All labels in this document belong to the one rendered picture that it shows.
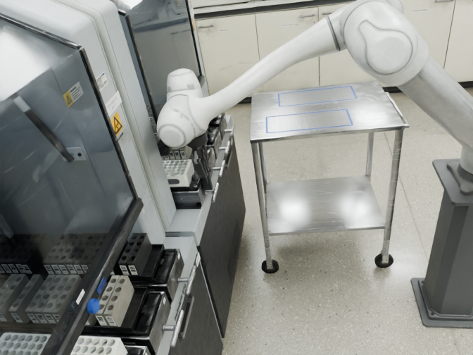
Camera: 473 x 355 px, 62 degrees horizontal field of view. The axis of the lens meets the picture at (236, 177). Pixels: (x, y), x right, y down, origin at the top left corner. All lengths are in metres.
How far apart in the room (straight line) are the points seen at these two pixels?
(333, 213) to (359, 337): 0.57
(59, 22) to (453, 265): 1.54
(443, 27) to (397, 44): 2.78
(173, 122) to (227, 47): 2.61
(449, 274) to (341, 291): 0.52
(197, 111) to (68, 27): 0.36
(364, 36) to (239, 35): 2.67
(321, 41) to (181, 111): 0.42
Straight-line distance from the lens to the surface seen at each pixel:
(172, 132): 1.04
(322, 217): 1.99
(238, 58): 3.63
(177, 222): 1.37
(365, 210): 2.03
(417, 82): 1.05
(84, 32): 0.97
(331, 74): 3.66
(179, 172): 1.38
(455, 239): 1.67
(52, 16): 0.97
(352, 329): 1.93
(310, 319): 1.94
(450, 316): 2.00
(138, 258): 1.10
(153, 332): 1.03
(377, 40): 0.93
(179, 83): 1.19
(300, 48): 1.15
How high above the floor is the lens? 1.61
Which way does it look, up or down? 35 degrees down
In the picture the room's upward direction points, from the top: 10 degrees counter-clockwise
